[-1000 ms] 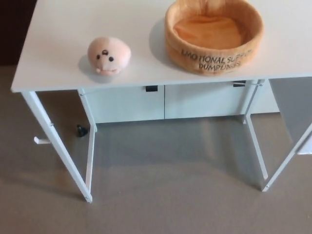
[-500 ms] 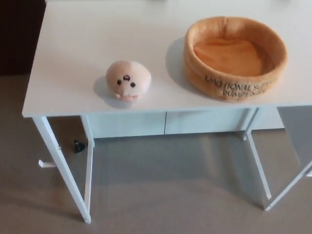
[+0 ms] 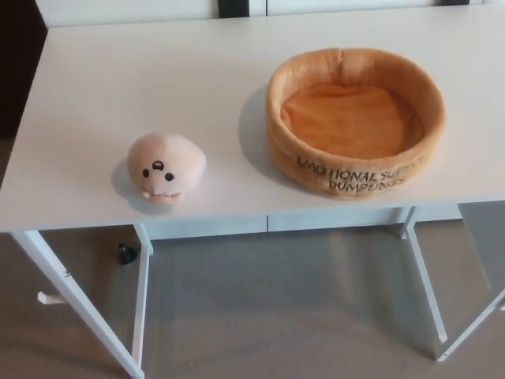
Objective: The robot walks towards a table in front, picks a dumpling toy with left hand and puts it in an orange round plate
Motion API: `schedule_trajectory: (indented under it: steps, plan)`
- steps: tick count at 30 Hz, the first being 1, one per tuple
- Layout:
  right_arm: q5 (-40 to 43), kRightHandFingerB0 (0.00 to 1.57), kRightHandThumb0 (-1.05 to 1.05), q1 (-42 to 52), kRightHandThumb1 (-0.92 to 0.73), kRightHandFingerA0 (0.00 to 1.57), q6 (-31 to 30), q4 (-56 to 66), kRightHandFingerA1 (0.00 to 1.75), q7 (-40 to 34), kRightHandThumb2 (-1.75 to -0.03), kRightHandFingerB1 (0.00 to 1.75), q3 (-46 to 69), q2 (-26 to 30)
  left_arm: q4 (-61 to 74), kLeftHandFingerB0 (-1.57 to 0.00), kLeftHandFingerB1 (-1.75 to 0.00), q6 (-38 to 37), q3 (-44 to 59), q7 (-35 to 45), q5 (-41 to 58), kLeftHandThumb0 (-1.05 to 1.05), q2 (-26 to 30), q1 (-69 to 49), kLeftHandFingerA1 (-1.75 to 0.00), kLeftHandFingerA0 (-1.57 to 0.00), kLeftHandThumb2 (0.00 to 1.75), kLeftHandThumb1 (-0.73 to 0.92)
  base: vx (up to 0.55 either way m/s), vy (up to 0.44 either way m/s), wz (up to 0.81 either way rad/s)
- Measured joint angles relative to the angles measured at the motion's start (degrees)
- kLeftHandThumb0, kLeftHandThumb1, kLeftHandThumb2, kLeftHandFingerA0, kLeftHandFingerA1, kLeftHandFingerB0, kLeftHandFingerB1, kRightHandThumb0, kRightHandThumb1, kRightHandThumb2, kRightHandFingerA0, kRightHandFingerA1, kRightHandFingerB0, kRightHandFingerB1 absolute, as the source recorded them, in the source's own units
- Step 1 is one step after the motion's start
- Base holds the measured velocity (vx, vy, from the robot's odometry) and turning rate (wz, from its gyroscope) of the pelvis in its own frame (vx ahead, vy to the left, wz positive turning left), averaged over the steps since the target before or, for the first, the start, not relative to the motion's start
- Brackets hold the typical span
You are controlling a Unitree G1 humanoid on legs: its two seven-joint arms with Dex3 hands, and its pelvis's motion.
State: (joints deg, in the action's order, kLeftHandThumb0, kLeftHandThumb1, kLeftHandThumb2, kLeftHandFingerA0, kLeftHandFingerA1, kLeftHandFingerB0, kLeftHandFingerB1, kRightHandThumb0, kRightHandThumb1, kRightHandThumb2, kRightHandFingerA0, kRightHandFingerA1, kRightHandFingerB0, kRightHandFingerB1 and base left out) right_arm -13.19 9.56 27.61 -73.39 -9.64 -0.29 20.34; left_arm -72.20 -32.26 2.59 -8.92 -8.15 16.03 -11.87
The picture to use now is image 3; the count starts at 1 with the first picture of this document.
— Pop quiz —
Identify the beige plush dumpling toy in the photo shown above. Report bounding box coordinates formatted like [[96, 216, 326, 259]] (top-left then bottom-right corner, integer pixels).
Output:
[[126, 133, 208, 206]]

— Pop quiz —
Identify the orange round plush basket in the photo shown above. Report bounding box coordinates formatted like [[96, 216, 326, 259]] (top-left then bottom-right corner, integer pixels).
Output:
[[267, 47, 447, 201]]

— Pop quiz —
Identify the black caster wheel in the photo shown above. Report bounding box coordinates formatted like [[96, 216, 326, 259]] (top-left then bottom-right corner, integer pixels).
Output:
[[117, 242, 139, 266]]

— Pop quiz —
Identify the black chair back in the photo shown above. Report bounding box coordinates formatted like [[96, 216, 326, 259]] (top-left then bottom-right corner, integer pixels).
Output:
[[216, 0, 251, 19]]

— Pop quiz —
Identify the white table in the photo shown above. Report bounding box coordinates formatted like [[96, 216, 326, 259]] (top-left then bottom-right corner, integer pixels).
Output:
[[39, 0, 505, 242]]

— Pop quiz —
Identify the white hook under table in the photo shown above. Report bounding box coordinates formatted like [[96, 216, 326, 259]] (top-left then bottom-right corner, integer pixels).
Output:
[[36, 291, 66, 306]]

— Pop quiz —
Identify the dark brown furniture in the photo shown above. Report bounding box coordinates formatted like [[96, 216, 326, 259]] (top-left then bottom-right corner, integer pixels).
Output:
[[0, 0, 51, 140]]

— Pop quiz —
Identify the white table leg frame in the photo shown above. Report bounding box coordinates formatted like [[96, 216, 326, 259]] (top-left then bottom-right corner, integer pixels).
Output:
[[397, 204, 505, 363], [11, 223, 155, 379]]

